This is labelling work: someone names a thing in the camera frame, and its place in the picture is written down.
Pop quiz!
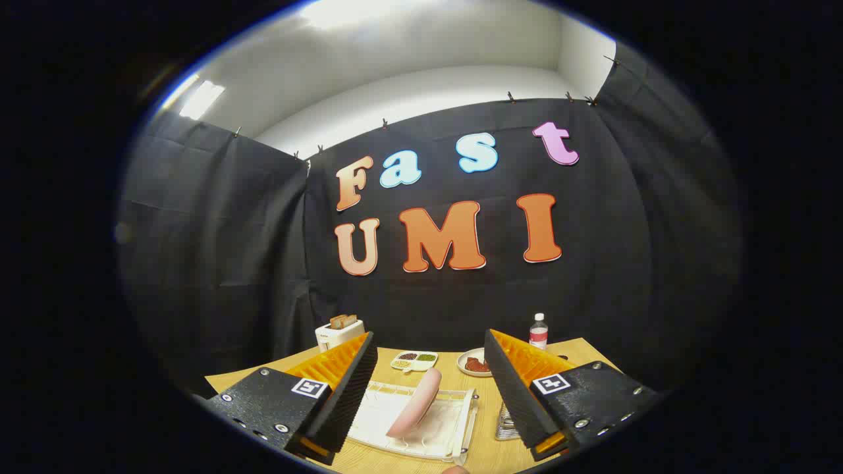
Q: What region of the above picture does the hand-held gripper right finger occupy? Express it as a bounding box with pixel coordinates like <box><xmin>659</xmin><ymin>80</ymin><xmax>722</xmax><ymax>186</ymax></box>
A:
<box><xmin>484</xmin><ymin>329</ymin><xmax>659</xmax><ymax>461</ymax></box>

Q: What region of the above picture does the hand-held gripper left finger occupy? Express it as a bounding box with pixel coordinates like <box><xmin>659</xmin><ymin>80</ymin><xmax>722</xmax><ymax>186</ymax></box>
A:
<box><xmin>207</xmin><ymin>331</ymin><xmax>379</xmax><ymax>467</ymax></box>

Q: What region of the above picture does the metal wire basket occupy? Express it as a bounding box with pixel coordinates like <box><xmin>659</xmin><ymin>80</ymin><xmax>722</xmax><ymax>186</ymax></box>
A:
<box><xmin>495</xmin><ymin>402</ymin><xmax>524</xmax><ymax>441</ymax></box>

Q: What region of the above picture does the pink plate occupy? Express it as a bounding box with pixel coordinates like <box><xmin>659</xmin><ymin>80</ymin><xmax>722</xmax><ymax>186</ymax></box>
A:
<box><xmin>386</xmin><ymin>367</ymin><xmax>443</xmax><ymax>439</ymax></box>

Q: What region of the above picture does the white wire dish rack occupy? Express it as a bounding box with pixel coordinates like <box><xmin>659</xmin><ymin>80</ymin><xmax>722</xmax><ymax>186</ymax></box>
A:
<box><xmin>346</xmin><ymin>380</ymin><xmax>479</xmax><ymax>465</ymax></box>

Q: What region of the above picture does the white round food plate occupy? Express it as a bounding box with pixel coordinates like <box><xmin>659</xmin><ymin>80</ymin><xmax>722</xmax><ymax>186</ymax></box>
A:
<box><xmin>457</xmin><ymin>347</ymin><xmax>491</xmax><ymax>378</ymax></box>

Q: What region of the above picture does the white divided condiment dish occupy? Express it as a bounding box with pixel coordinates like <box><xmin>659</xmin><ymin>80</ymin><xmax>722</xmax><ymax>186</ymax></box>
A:
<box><xmin>391</xmin><ymin>351</ymin><xmax>439</xmax><ymax>373</ymax></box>

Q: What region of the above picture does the white toaster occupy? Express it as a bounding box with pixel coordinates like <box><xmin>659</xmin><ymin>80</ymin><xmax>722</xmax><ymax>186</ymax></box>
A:
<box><xmin>315</xmin><ymin>319</ymin><xmax>366</xmax><ymax>353</ymax></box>

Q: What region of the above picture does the black backdrop cloth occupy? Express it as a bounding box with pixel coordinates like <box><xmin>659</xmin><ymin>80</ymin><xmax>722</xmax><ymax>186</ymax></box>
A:
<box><xmin>119</xmin><ymin>39</ymin><xmax>745</xmax><ymax>396</ymax></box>

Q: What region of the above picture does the ceiling light panel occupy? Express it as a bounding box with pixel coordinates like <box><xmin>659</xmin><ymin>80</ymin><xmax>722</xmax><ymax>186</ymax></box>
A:
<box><xmin>179</xmin><ymin>80</ymin><xmax>226</xmax><ymax>120</ymax></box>

